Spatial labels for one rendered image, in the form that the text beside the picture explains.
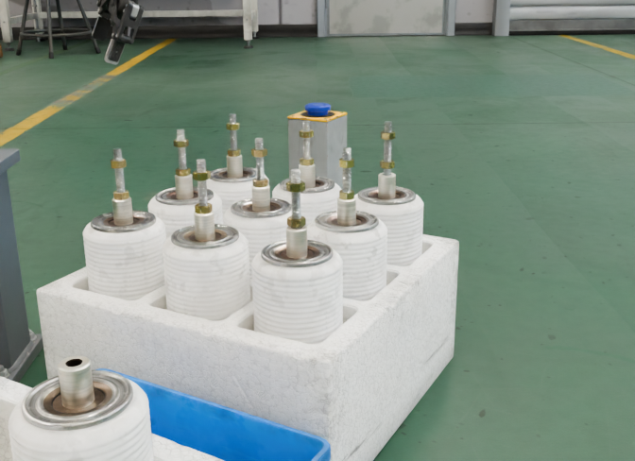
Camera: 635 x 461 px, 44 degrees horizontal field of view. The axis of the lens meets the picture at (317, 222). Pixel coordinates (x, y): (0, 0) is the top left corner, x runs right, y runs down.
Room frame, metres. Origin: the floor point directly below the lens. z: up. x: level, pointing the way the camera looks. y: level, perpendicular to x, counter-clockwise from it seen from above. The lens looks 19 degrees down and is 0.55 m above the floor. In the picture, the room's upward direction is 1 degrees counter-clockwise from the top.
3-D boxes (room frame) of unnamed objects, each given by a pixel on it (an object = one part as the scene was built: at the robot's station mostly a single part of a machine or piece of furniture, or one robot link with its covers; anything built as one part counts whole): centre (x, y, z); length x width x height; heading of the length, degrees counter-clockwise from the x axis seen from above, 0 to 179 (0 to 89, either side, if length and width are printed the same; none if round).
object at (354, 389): (0.94, 0.07, 0.09); 0.39 x 0.39 x 0.18; 62
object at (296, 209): (0.78, 0.02, 0.31); 0.01 x 0.01 x 0.08
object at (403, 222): (0.98, -0.09, 0.16); 0.10 x 0.10 x 0.18
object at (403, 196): (0.98, -0.09, 0.25); 0.08 x 0.08 x 0.01
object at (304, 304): (0.78, 0.02, 0.16); 0.10 x 0.10 x 0.18
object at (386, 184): (0.98, -0.09, 0.26); 0.02 x 0.02 x 0.03
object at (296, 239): (0.78, 0.02, 0.26); 0.02 x 0.02 x 0.03
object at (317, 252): (0.78, 0.02, 0.25); 0.08 x 0.08 x 0.01
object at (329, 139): (1.23, 0.00, 0.16); 0.07 x 0.07 x 0.31; 62
